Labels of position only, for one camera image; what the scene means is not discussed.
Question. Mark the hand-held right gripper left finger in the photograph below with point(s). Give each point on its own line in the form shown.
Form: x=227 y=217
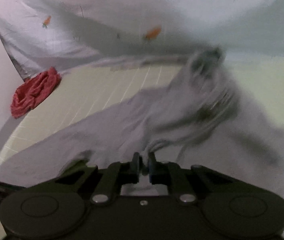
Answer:
x=135 y=167

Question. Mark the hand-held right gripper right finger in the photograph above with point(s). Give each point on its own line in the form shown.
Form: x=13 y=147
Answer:
x=152 y=172

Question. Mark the red patterned cloth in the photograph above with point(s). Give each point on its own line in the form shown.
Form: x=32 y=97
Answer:
x=34 y=92

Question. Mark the carrot print quilt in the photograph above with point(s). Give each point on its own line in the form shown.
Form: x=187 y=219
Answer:
x=132 y=10

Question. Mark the green checked mat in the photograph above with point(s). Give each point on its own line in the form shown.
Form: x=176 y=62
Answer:
x=87 y=90

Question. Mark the grey hoodie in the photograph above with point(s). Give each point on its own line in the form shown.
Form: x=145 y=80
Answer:
x=132 y=122

